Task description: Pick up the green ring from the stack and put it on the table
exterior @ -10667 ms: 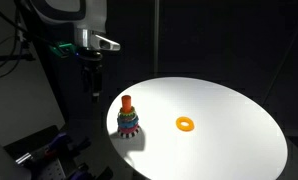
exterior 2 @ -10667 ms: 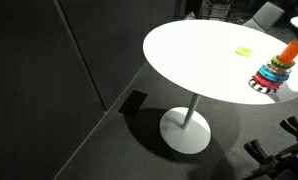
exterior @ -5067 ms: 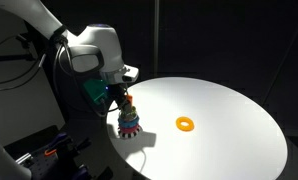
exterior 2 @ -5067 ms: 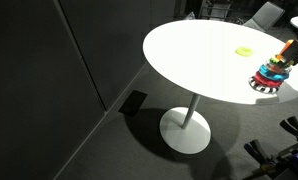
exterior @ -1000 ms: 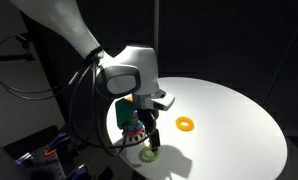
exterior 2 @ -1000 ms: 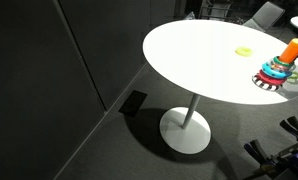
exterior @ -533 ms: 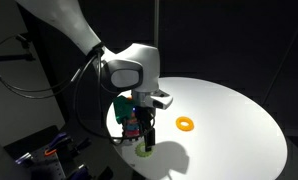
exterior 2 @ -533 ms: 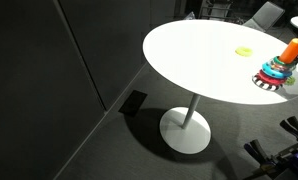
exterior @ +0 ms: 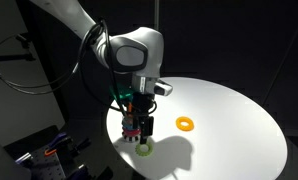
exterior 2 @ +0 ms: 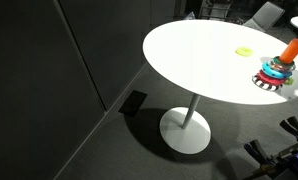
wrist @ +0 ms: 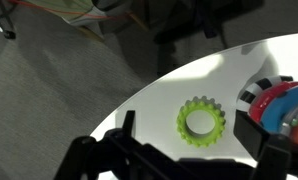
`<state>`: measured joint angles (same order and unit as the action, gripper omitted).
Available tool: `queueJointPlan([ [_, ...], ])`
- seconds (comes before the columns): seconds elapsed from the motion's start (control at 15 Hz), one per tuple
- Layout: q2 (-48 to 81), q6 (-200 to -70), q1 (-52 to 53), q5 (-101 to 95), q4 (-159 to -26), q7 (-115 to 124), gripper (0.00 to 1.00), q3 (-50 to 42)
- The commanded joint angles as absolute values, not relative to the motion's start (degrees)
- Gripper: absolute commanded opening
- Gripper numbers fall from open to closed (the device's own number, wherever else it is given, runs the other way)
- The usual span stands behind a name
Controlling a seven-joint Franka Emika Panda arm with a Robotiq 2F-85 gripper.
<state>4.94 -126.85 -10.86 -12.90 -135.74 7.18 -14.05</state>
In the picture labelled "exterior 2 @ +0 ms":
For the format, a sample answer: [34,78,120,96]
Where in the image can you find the white round table pedestal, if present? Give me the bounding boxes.
[159,94,211,154]

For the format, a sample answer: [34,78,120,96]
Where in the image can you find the red ring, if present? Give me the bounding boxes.
[256,69,287,86]

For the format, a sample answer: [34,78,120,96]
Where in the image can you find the clear plastic ring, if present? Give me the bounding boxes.
[269,55,297,72]

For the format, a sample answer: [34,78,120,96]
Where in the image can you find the grey chair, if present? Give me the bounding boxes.
[244,1,285,32]

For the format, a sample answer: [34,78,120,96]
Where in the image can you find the black clamp tools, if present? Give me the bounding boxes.
[243,116,298,180]

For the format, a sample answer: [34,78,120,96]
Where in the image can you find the blue ring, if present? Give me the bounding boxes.
[261,61,293,80]

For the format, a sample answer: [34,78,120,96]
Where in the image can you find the yellow orange ring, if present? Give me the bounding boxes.
[235,46,254,57]

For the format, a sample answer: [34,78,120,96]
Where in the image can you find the black floor plate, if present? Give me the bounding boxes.
[119,90,147,116]

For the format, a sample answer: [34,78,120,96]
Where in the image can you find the orange stacker post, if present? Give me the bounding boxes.
[279,38,298,64]

